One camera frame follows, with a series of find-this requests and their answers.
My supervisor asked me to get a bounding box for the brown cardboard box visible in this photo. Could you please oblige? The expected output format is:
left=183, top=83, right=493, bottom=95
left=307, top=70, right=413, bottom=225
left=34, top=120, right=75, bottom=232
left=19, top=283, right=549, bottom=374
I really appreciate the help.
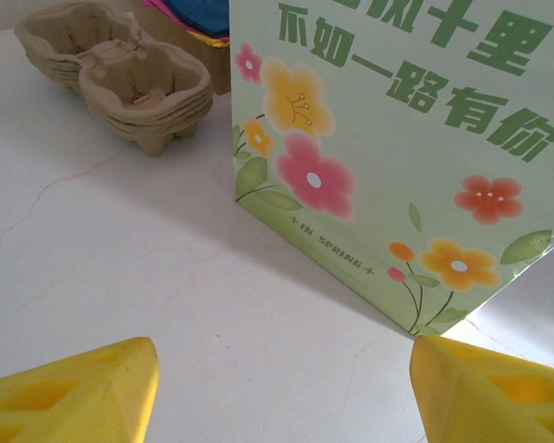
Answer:
left=136, top=0, right=233, bottom=97

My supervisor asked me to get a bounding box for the yellow napkin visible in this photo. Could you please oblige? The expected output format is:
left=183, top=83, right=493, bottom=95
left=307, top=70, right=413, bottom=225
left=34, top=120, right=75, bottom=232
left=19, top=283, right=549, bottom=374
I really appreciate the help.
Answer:
left=184, top=25, right=232, bottom=48

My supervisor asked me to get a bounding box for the brown pulp cup carrier stack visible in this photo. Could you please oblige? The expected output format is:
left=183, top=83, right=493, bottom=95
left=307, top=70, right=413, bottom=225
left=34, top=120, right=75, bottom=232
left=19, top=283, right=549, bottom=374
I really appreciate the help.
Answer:
left=13, top=0, right=213, bottom=158

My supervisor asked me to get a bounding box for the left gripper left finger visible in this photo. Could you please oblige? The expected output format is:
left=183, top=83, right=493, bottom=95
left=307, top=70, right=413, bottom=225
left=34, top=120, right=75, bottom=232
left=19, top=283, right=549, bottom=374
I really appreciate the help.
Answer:
left=0, top=336, right=161, bottom=443

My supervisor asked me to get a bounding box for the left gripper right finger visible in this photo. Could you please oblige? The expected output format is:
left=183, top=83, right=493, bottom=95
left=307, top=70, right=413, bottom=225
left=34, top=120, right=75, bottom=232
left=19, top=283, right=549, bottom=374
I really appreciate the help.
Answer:
left=410, top=334, right=554, bottom=443

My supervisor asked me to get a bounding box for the navy blue napkin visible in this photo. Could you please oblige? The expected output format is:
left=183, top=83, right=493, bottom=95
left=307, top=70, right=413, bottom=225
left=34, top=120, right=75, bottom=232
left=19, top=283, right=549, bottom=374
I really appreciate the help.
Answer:
left=175, top=0, right=232, bottom=37

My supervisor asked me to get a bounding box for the white floral paper bag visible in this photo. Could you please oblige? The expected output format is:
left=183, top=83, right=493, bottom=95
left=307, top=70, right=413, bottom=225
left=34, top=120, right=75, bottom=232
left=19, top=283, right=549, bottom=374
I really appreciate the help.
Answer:
left=229, top=0, right=554, bottom=337

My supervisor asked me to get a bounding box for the pink napkin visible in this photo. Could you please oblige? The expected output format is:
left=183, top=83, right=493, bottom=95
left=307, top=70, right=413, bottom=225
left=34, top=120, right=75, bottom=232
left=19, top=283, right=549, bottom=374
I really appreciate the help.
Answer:
left=142, top=0, right=190, bottom=24

